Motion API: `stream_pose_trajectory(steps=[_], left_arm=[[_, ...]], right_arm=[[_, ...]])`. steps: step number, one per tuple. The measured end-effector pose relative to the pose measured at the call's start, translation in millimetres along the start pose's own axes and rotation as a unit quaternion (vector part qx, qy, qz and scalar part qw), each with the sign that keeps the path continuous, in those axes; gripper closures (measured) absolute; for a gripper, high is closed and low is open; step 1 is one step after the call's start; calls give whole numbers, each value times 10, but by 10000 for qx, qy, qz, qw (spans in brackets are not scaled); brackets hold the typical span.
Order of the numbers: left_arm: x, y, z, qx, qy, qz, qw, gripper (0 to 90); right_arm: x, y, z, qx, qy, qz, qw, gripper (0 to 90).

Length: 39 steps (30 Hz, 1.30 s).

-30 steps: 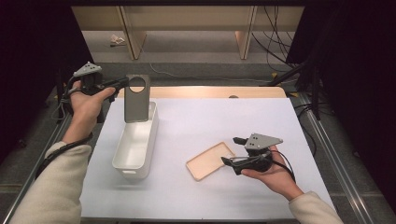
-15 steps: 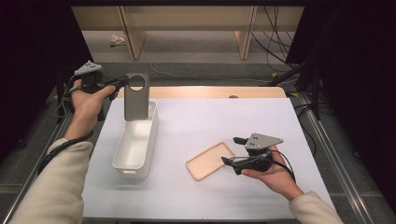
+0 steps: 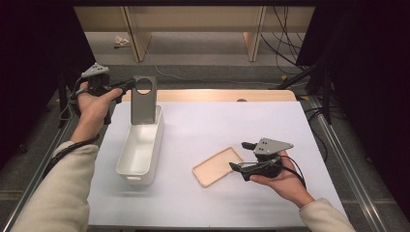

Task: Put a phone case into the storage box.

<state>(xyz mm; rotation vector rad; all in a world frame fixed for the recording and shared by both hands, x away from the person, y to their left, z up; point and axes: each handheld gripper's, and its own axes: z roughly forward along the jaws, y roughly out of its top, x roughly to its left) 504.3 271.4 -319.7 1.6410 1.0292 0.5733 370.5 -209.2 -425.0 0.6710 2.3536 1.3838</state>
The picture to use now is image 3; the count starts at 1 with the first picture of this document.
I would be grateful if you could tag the black metal stand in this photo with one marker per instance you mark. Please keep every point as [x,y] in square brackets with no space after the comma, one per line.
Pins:
[327,103]

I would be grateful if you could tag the person's right hand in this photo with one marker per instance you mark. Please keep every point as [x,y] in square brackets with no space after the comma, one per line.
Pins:
[286,185]

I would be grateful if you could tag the yellow floor marker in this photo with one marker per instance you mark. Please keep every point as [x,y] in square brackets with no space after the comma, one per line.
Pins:
[283,77]

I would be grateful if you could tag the white table cover sheet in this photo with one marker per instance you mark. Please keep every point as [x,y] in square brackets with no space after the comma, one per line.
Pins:
[209,129]

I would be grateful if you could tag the translucent grey phone case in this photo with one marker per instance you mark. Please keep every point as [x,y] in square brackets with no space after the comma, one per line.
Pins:
[143,109]

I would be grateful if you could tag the black curtain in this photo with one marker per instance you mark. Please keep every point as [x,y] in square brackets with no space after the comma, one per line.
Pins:
[32,48]
[370,64]

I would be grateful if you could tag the crumpled paper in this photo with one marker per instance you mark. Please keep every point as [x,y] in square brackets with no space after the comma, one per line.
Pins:
[121,42]

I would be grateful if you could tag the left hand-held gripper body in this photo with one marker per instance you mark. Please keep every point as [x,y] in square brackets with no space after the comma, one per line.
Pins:
[98,84]

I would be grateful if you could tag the beige phone case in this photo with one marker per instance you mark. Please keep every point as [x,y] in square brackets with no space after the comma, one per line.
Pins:
[216,167]

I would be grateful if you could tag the white plastic storage bin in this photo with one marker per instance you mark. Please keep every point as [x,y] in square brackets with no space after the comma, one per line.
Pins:
[138,154]

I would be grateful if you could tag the aluminium frame rail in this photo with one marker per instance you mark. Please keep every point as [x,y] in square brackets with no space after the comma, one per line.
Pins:
[35,180]
[348,174]

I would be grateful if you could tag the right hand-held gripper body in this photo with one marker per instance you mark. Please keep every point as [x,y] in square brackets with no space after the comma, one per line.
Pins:
[270,146]

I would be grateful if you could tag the person's left hand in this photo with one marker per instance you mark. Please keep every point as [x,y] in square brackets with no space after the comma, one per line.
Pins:
[93,111]

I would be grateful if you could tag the beige office desk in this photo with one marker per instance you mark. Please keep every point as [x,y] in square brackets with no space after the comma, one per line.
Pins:
[193,19]

